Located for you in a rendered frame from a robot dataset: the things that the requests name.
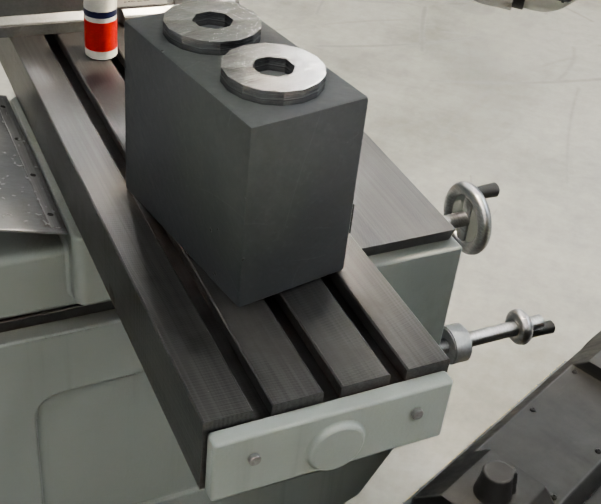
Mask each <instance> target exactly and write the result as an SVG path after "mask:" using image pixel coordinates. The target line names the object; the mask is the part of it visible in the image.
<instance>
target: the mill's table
mask: <svg viewBox="0 0 601 504"><path fill-rule="evenodd" d="M117 42H118V46H117V52H118V53H117V55H116V56H115V57H113V58H112V59H108V60H95V59H92V58H90V57H88V56H87V55H86V53H85V38H84V32H71V33H59V34H46V35H34V36H21V37H9V38H0V63H1V65H2V67H3V69H4V71H5V73H6V76H7V78H8V80H9V82H10V84H11V86H12V88H13V91H14V93H15V95H16V97H17V99H18V101H19V103H20V106H21V108H22V110H23V112H24V114H25V116H26V118H27V121H28V123H29V125H30V127H31V129H32V131H33V133H34V136H35V138H36V140H37V142H38V144H39V146H40V148H41V151H42V153H43V155H44V157H45V159H46V161H47V163H48V166H49V168H50V170H51V172H52V174H53V176H54V178H55V181H56V183H57V185H58V187H59V189H60V191H61V194H62V196H63V198H64V200H65V202H66V204H67V206H68V209H69V211H70V213H71V215H72V217H73V219H74V221H75V224H76V226H77V228H78V230H79V232H80V234H81V236H82V239H83V241H84V243H85V245H86V247H87V249H88V251H89V254H90V256H91V258H92V260H93V262H94V264H95V266H96V269H97V271H98V273H99V275H100V277H101V279H102V281H103V284H104V286H105V288H106V290H107V292H108V294H109V296H110V299H111V301H112V303H113V305H114V307H115V309H116V312H117V314H118V316H119V318H120V320H121V322H122V324H123V327H124V329H125V331H126V333H127V335H128V337H129V339H130V342H131V344H132V346H133V348H134V350H135V352H136V354H137V357H138V359H139V361H140V363H141V365H142V367H143V369H144V372H145V374H146V376H147V378H148V380H149V382H150V384H151V387H152V389H153V391H154V393H155V395H156V397H157V399H158V402H159V404H160V406H161V408H162V410H163V412H164V414H165V417H166V419H167V421H168V423H169V425H170V427H171V430H172V432H173V434H174V436H175V438H176V440H177V442H178V445H179V447H180V449H181V451H182V453H183V455H184V457H185V460H186V462H187V464H188V466H189V468H190V470H191V472H192V475H193V477H194V479H195V481H196V483H197V485H198V487H199V490H200V489H204V488H205V491H206V493H207V495H208V497H209V499H210V500H211V501H216V500H220V499H223V498H227V497H230V496H234V495H237V494H240V493H244V492H247V491H251V490H254V489H258V488H261V487H265V486H268V485H272V484H276V483H279V482H283V481H287V480H290V479H294V478H298V477H301V476H305V475H308V474H312V473H316V472H319V471H328V470H333V469H337V468H339V467H341V466H343V465H345V464H347V463H348V462H350V461H353V460H356V459H360V458H363V457H366V456H370V455H373V454H377V453H380V452H384V451H387V450H390V449H394V448H397V447H401V446H404V445H407V444H411V443H414V442H418V441H421V440H424V439H428V438H431V437H435V436H438V435H439V434H440V433H441V429H442V425H443V421H444V417H445V413H446V409H447V405H448V401H449V397H450V393H451V389H452V385H453V380H452V379H451V378H450V376H449V375H448V374H447V371H448V367H449V363H450V359H449V358H448V357H447V355H446V354H445V353H444V351H443V350H442V349H441V348H440V346H439V345H438V344H437V343H436V341H435V340H434V339H433V338H432V336H431V335H430V334H429V333H428V331H427V330H426V329H425V328H424V326H423V325H422V324H421V323H420V321H419V320H418V319H417V318H416V316H415V315H414V314H413V313H412V311H411V310H410V309H409V308H408V306H407V305H406V304H405V303H404V301H403V300H402V299H401V298H400V296H399V295H398V294H397V293H396V291H395V290H394V289H393V287H392V286H391V285H390V284H389V282H388V281H387V280H386V279H385V277H384V276H383V275H382V274H381V272H380V271H379V270H378V269H377V267H376V266H375V265H374V264H373V262H372V261H371V260H370V259H369V257H368V256H367V255H366V254H365V252H364V251H363V250H362V249H361V247H360V246H359V245H358V244H357V242H356V241H355V240H354V239H353V237H352V236H351V235H350V234H348V240H347V247H346V254H345V261H344V267H343V269H342V270H341V271H338V272H335V273H332V274H330V275H327V276H324V277H321V278H319V279H316V280H313V281H310V282H308V283H305V284H302V285H299V286H297V287H294V288H291V289H288V290H286V291H283V292H280V293H277V294H275V295H272V296H269V297H266V298H264V299H261V300H258V301H255V302H253V303H250V304H247V305H244V306H242V307H238V306H236V305H235V303H234V302H233V301H232V300H231V299H230V298H229V297H228V296H227V295H226V294H225V293H224V292H223V291H222V290H221V288H220V287H219V286H218V285H217V284H216V283H215V282H214V281H213V280H212V279H211V278H210V277H209V276H208V275H207V274H206V272H205V271H204V270H203V269H202V268H201V267H200V266H199V265H198V264H197V263H196V262H195V261H194V260H193V259H192V257H191V256H190V255H189V254H188V253H187V252H186V251H185V250H184V249H183V248H182V247H181V246H180V245H179V244H178V242H177V241H176V240H175V239H174V238H173V237H172V236H171V235H170V234H169V233H168V232H167V231H166V230H165V229H164V228H163V226H162V225H161V224H160V223H159V222H158V221H157V220H156V219H155V218H154V217H153V216H152V215H151V214H150V213H149V211H148V210H147V209H146V208H145V207H144V206H143V205H142V204H141V203H140V202H139V201H138V200H137V199H136V198H135V197H134V195H133V194H132V193H131V192H130V191H129V190H128V189H127V187H126V129H125V44H124V25H123V24H120V23H117Z"/></svg>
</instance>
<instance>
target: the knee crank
mask: <svg viewBox="0 0 601 504"><path fill-rule="evenodd" d="M554 331H555V324H554V323H553V322H552V321H551V320H548V321H544V319H543V317H542V316H541V315H540V314H537V315H533V316H528V314H527V313H526V312H524V311H523V310H521V309H513V310H511V311H509V312H508V314H507V316H506V319H505V323H501V324H497V325H493V326H489V327H485V328H481V329H477V330H473V331H469V332H468V330H467V329H466V328H465V327H464V326H463V325H462V324H461V323H458V322H456V323H452V324H448V325H444V329H443V333H442V337H441V342H440V348H441V349H442V350H443V351H444V353H445V354H446V355H447V357H448V358H449V359H450V363H449V365H453V364H457V363H460V362H464V361H467V360H469V359H470V357H471V354H472V347H474V346H478V345H482V344H486V343H490V342H494V341H497V340H501V339H505V338H510V339H511V340H512V341H513V342H514V343H515V344H517V345H525V344H527V343H529V342H530V341H531V339H532V338H534V337H538V336H543V335H547V334H552V333H554Z"/></svg>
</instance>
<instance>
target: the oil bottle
mask: <svg viewBox="0 0 601 504"><path fill-rule="evenodd" d="M83 11H84V38H85V53H86V55H87V56H88V57H90V58H92V59H95V60H108V59H112V58H113V57H115V56H116V55H117V53H118V52H117V46H118V42H117V0H83Z"/></svg>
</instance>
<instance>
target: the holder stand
mask: <svg viewBox="0 0 601 504"><path fill-rule="evenodd" d="M124 44H125V129H126V187H127V189H128V190H129V191H130V192H131V193H132V194H133V195H134V197H135V198H136V199H137V200H138V201H139V202H140V203H141V204H142V205H143V206H144V207H145V208H146V209H147V210H148V211H149V213H150V214H151V215H152V216H153V217H154V218H155V219H156V220H157V221H158V222H159V223H160V224H161V225H162V226H163V228H164V229H165V230H166V231H167V232H168V233H169V234H170V235H171V236H172V237H173V238H174V239H175V240H176V241H177V242H178V244H179V245H180V246H181V247H182V248H183V249H184V250H185V251H186V252H187V253H188V254H189V255H190V256H191V257H192V259H193V260H194V261H195V262H196V263H197V264H198V265H199V266H200V267H201V268H202V269H203V270H204V271H205V272H206V274H207V275H208V276H209V277H210V278H211V279H212V280H213V281H214V282H215V283H216V284H217V285H218V286H219V287H220V288H221V290H222V291H223V292H224V293H225V294H226V295H227V296H228V297H229V298H230V299H231V300H232V301H233V302H234V303H235V305H236V306H238V307H242V306H244V305H247V304H250V303H253V302H255V301H258V300H261V299H264V298H266V297H269V296H272V295H275V294H277V293H280V292H283V291H286V290H288V289H291V288H294V287H297V286H299V285H302V284H305V283H308V282H310V281H313V280H316V279H319V278H321V277H324V276H327V275H330V274H332V273H335V272H338V271H341V270H342V269H343V267H344V261H345V254H346V247H347V240H348V234H349V227H350V220H351V213H352V207H353V200H354V193H355V186H356V180H357V173H358V166H359V159H360V153H361V146H362V139H363V132H364V126H365V119H366V112H367V105H368V98H367V96H366V95H364V94H363V93H362V92H360V91H359V90H357V89H356V88H355V87H353V86H352V85H351V84H349V83H348V82H346V81H345V80H344V79H342V78H341V77H339V76H338V75H337V74H335V73H334V72H332V71H331V70H330V69H328V68H327V67H325V65H324V64H323V63H322V62H321V60H320V59H319V58H318V57H317V56H315V55H313V54H311V53H309V52H307V51H305V50H303V49H300V48H299V47H298V46H296V45H295V44H293V43H292V42H291V41H289V40H288V39H287V38H285V37H284V36H282V35H281V34H280V33H278V32H277V31H275V30H274V29H273V28H271V27H270V26H268V25H267V24H266V23H264V22H263V21H261V19H260V18H259V16H258V15H257V14H256V13H255V12H254V11H252V10H250V9H248V8H246V7H244V6H242V5H239V4H238V3H236V2H235V1H232V0H230V1H216V0H196V1H187V2H183V3H180V4H177V5H174V6H172V7H171V8H170V9H168V10H167V11H166V12H165V13H160V14H154V15H149V16H144V17H138V18H133V19H127V20H125V22H124Z"/></svg>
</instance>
